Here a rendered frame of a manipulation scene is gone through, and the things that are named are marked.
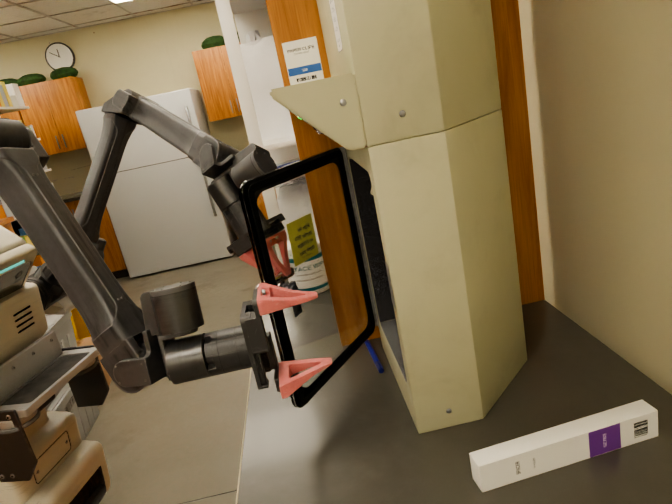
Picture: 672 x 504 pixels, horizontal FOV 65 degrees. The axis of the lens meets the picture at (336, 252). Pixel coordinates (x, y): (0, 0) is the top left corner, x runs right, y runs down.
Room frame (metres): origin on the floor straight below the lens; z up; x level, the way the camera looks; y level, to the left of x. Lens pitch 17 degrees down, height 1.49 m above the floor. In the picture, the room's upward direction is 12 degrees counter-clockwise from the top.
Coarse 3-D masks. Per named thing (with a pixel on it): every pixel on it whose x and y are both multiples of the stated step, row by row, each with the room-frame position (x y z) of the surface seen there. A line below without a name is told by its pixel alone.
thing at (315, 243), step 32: (288, 192) 0.88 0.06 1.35; (320, 192) 0.96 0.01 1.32; (288, 224) 0.86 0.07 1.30; (320, 224) 0.94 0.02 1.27; (256, 256) 0.79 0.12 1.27; (288, 256) 0.85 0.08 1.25; (320, 256) 0.92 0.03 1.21; (352, 256) 1.01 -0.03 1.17; (320, 288) 0.90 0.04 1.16; (352, 288) 0.99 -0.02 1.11; (288, 320) 0.82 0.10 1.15; (320, 320) 0.89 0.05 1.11; (352, 320) 0.97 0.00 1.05; (320, 352) 0.87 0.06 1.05
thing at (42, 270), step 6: (42, 264) 1.26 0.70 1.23; (36, 270) 1.25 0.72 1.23; (42, 270) 1.24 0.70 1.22; (48, 270) 1.23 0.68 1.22; (30, 276) 1.24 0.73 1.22; (36, 276) 1.24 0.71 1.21; (42, 276) 1.22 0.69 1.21; (48, 276) 1.23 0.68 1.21; (54, 276) 1.22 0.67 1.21; (48, 282) 1.22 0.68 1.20; (54, 282) 1.23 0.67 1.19; (54, 288) 1.23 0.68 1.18; (60, 288) 1.23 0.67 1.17; (54, 294) 1.23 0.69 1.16; (60, 294) 1.24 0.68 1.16; (66, 294) 1.27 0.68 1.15; (54, 300) 1.22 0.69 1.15
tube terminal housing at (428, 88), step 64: (320, 0) 0.98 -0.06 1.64; (384, 0) 0.74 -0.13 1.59; (448, 0) 0.78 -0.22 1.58; (384, 64) 0.73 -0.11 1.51; (448, 64) 0.76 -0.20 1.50; (384, 128) 0.73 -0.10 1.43; (448, 128) 0.75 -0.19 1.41; (384, 192) 0.73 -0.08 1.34; (448, 192) 0.74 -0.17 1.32; (384, 256) 0.76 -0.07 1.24; (448, 256) 0.74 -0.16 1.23; (512, 256) 0.87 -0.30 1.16; (448, 320) 0.74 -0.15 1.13; (512, 320) 0.85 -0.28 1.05; (448, 384) 0.74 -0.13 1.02
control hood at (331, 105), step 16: (320, 80) 0.73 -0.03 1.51; (336, 80) 0.73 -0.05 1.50; (352, 80) 0.73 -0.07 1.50; (272, 96) 0.73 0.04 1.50; (288, 96) 0.73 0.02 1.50; (304, 96) 0.73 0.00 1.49; (320, 96) 0.73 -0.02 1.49; (336, 96) 0.73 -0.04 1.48; (352, 96) 0.73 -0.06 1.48; (304, 112) 0.73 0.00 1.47; (320, 112) 0.73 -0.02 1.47; (336, 112) 0.73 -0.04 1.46; (352, 112) 0.73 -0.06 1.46; (320, 128) 0.73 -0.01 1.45; (336, 128) 0.73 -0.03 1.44; (352, 128) 0.73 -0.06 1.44; (352, 144) 0.73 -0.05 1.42
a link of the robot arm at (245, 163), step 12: (204, 144) 0.98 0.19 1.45; (252, 144) 0.92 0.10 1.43; (204, 156) 0.97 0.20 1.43; (228, 156) 0.94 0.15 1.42; (240, 156) 0.93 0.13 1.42; (252, 156) 0.89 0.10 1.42; (264, 156) 0.92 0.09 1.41; (204, 168) 0.95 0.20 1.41; (216, 168) 0.95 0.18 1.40; (240, 168) 0.90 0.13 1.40; (252, 168) 0.89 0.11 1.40; (264, 168) 0.89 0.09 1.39; (276, 168) 0.92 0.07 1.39; (240, 180) 0.90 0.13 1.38
